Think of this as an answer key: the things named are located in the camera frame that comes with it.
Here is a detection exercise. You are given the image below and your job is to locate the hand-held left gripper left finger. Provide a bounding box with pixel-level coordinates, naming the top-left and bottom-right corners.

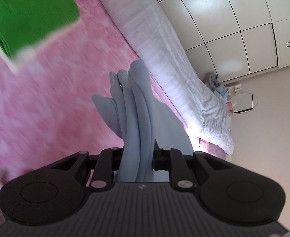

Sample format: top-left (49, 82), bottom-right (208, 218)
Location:
top-left (51, 147), bottom-right (124, 192)

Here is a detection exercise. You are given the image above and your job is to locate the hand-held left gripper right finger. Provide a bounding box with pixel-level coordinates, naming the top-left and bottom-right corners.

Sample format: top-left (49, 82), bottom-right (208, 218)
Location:
top-left (153, 139), bottom-right (222, 191)

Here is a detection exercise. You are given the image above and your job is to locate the light blue sweatshirt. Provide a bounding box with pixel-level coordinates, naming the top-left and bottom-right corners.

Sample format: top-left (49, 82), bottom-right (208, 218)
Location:
top-left (92, 60), bottom-right (195, 183)

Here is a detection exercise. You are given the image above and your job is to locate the blue clothes heap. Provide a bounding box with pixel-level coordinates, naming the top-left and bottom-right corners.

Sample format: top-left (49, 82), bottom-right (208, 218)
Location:
top-left (208, 73), bottom-right (229, 102)

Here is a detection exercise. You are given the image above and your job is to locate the pink floral blanket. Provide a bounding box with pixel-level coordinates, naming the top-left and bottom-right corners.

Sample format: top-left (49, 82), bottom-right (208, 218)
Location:
top-left (0, 0), bottom-right (227, 198)

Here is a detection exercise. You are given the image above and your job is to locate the oval mirror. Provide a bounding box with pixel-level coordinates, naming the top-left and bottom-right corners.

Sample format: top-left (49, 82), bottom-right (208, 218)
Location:
top-left (228, 93), bottom-right (258, 115)

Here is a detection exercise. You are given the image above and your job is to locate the striped white duvet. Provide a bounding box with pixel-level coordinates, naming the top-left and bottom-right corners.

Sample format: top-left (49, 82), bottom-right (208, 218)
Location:
top-left (82, 0), bottom-right (235, 155)

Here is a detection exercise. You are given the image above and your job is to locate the folded white cloth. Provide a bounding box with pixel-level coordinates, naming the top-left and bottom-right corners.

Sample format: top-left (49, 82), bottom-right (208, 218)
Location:
top-left (0, 17), bottom-right (82, 73)

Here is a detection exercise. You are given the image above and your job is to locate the cream wardrobe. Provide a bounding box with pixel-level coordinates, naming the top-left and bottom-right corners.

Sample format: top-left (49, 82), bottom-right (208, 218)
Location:
top-left (147, 0), bottom-right (290, 84)

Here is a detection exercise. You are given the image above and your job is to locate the folded green knit cloth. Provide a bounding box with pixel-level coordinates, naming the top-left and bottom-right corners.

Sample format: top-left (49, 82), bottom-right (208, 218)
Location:
top-left (0, 0), bottom-right (81, 60)

